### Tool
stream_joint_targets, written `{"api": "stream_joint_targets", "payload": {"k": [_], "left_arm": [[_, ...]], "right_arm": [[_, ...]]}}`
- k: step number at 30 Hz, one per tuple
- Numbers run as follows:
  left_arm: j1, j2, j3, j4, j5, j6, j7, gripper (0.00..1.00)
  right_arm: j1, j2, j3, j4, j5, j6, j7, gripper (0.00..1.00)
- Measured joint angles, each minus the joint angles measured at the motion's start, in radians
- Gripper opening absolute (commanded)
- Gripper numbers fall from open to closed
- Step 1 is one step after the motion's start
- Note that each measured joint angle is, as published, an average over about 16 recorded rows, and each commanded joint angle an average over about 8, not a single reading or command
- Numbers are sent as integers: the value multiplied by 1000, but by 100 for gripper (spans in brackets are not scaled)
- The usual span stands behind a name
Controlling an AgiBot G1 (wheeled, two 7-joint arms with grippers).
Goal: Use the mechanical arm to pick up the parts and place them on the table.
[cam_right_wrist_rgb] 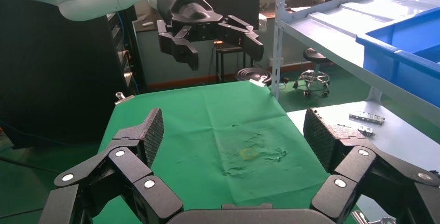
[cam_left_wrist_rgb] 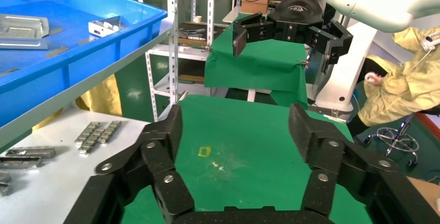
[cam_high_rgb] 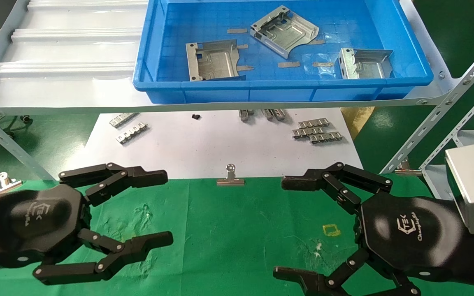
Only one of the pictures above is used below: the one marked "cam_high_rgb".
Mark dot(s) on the box-shaped sheet metal part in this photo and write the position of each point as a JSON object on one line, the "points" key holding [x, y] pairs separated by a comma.
{"points": [[368, 65]]}

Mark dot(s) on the slotted grey angle strut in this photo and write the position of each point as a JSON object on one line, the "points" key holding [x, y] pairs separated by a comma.
{"points": [[463, 123], [6, 142], [438, 109]]}

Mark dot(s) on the blue plastic bin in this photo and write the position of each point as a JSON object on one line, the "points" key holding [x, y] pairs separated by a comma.
{"points": [[220, 92]]}

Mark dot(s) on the clear plastic film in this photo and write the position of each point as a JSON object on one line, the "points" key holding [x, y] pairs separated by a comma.
{"points": [[335, 38], [321, 71]]}

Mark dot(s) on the green table cloth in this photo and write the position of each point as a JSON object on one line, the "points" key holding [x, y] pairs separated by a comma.
{"points": [[228, 230]]}

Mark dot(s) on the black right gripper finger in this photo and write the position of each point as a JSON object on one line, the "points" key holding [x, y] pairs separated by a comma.
{"points": [[315, 283], [344, 176]]}

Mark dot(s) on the black caster wheel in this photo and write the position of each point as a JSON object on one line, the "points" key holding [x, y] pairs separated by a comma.
{"points": [[25, 119]]}

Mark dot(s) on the small metal bracket strip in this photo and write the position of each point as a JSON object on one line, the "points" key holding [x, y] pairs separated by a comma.
{"points": [[124, 119], [325, 137], [244, 115], [279, 114], [268, 114], [314, 123], [132, 133], [307, 132]]}

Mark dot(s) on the white paper sheet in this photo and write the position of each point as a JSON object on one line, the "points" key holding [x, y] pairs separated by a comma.
{"points": [[204, 144]]}

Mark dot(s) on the curved-edge stamped sheet metal part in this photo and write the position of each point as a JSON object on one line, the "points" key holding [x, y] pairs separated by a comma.
{"points": [[286, 33]]}

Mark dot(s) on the yellow tape square outline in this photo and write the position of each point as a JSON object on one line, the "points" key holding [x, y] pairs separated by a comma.
{"points": [[325, 230]]}

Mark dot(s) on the flat stamped sheet metal part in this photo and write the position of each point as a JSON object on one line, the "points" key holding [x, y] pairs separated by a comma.
{"points": [[216, 61]]}

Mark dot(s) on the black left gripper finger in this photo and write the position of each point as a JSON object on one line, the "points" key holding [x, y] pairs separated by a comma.
{"points": [[138, 246], [117, 176]]}

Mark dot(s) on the silver binder clip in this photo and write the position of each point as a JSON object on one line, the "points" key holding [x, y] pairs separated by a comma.
{"points": [[405, 172], [4, 181], [231, 181]]}

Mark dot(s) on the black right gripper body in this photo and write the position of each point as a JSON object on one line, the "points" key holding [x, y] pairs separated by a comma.
{"points": [[410, 234]]}

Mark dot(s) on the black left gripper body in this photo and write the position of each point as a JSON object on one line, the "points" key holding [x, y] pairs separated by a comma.
{"points": [[35, 218]]}

